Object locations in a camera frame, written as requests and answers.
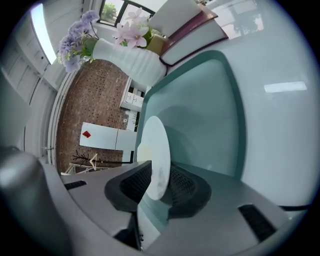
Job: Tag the black coat rack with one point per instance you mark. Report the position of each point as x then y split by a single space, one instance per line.
110 162

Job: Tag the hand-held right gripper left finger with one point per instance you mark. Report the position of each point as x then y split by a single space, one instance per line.
100 195

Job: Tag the white refrigerator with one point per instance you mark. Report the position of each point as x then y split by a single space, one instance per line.
105 136

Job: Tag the wooden clothes hanger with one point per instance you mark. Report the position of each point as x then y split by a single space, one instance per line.
94 161

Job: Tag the white round plate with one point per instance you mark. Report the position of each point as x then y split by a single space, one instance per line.
156 150

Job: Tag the purple and pink flower bouquet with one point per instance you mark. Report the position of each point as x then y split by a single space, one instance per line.
75 45

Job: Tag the white glass table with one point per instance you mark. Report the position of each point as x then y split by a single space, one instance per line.
275 125

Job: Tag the white rectangular box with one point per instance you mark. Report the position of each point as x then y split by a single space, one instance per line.
172 17

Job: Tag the ceiling light panel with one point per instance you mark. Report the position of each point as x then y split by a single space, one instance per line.
43 35

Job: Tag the white ribbed vase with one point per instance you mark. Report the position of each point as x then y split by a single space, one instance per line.
135 62

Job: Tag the dark red book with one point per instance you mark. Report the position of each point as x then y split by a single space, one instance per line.
190 42

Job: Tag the black framed window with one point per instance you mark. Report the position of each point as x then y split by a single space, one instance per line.
117 12

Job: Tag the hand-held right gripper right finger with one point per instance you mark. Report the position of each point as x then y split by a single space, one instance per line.
220 220

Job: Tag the teal serving tray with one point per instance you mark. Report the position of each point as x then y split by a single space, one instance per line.
200 112

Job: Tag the white drawer cabinet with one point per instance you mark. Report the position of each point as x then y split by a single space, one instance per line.
132 98

